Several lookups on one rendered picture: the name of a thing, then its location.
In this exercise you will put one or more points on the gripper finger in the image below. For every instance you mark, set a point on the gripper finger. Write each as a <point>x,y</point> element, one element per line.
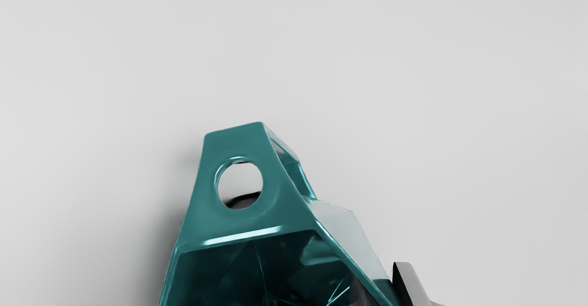
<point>413,287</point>

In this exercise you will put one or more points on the teal faceted mug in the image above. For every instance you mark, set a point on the teal faceted mug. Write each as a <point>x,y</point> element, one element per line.
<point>239,232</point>

